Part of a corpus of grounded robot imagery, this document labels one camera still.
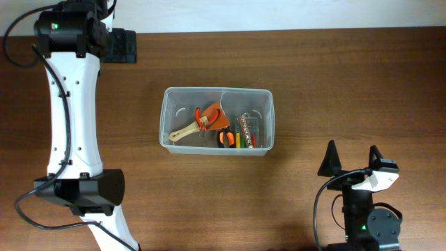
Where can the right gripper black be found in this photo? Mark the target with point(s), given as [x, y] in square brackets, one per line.
[327, 168]

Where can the clear plastic container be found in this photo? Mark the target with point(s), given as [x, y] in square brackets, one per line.
[179, 105]

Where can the orange black long-nose pliers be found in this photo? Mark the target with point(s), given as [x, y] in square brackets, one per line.
[226, 134]

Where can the small red cutting pliers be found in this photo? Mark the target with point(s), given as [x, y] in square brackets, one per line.
[207, 119]

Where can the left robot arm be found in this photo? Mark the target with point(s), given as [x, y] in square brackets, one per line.
[73, 37]

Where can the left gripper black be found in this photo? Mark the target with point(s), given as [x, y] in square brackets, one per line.
[126, 51]

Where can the orange scraper wooden handle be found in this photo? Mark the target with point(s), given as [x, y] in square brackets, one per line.
[222, 122]

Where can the orange socket rail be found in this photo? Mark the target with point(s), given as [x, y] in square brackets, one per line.
[246, 131]

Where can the clear screwdriver bit case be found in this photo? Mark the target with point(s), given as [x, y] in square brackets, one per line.
[253, 124]

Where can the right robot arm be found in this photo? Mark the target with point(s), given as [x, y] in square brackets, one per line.
[368, 225]

